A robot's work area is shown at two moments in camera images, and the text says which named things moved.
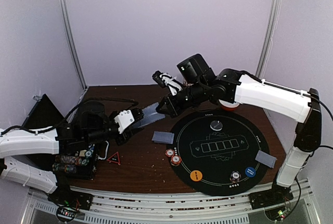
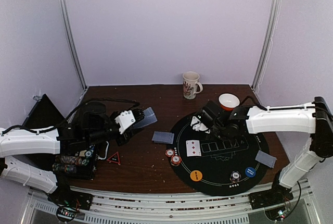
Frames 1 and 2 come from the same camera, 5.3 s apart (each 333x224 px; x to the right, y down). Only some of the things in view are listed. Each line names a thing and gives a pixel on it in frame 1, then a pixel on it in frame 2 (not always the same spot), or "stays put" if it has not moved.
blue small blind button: x=250 y=172 stays put
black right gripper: x=171 y=103 → x=208 y=124
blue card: x=161 y=137 stays put
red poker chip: x=169 y=152 stays put
